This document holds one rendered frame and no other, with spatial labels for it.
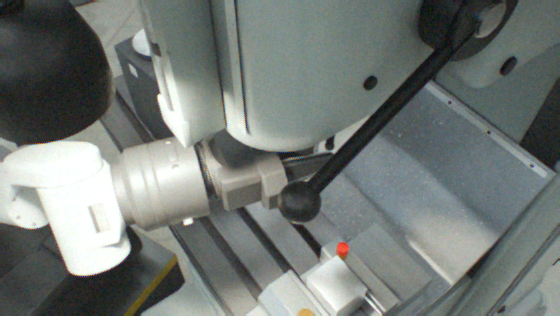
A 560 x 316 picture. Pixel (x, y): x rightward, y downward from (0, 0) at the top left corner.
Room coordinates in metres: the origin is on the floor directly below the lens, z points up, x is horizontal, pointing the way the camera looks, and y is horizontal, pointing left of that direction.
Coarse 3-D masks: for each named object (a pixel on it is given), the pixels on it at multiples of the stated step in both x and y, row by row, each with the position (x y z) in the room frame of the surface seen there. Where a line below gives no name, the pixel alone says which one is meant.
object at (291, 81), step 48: (240, 0) 0.24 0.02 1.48; (288, 0) 0.23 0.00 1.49; (336, 0) 0.23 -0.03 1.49; (384, 0) 0.25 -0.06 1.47; (240, 48) 0.25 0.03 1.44; (288, 48) 0.23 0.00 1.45; (336, 48) 0.23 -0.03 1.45; (384, 48) 0.26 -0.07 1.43; (240, 96) 0.25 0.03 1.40; (288, 96) 0.23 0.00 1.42; (336, 96) 0.24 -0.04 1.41; (384, 96) 0.26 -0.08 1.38; (288, 144) 0.24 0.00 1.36
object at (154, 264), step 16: (0, 160) 0.99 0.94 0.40; (144, 240) 0.69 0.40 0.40; (144, 256) 0.63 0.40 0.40; (160, 256) 0.63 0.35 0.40; (176, 256) 0.64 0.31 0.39; (128, 272) 0.58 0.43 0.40; (144, 272) 0.59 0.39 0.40; (160, 272) 0.59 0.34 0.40; (176, 272) 0.63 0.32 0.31; (112, 288) 0.54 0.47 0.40; (128, 288) 0.54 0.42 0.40; (144, 288) 0.54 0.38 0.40; (160, 288) 0.58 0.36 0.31; (176, 288) 0.61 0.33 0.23; (96, 304) 0.49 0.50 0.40; (112, 304) 0.49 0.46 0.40; (128, 304) 0.49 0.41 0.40; (144, 304) 0.52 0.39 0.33
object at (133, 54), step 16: (128, 48) 0.68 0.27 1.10; (144, 48) 0.66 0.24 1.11; (128, 64) 0.66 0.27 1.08; (144, 64) 0.64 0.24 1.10; (128, 80) 0.68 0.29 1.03; (144, 80) 0.62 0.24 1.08; (144, 96) 0.64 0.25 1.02; (144, 112) 0.66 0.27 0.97; (160, 112) 0.60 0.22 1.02; (160, 128) 0.62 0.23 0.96
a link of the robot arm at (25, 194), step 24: (48, 144) 0.32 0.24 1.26; (72, 144) 0.31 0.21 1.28; (0, 168) 0.28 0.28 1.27; (24, 168) 0.27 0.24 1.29; (48, 168) 0.26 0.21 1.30; (72, 168) 0.26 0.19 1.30; (96, 168) 0.27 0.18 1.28; (0, 192) 0.27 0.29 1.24; (24, 192) 0.29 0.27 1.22; (0, 216) 0.27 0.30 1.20; (24, 216) 0.27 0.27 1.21
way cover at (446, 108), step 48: (432, 96) 0.61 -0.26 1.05; (384, 144) 0.60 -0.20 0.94; (432, 144) 0.55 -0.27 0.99; (480, 144) 0.51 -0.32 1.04; (336, 192) 0.54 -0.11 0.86; (384, 192) 0.52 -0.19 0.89; (432, 192) 0.49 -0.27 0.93; (480, 192) 0.45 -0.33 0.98; (528, 192) 0.42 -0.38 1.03; (432, 240) 0.41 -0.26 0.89; (480, 240) 0.39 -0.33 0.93; (432, 288) 0.34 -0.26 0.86
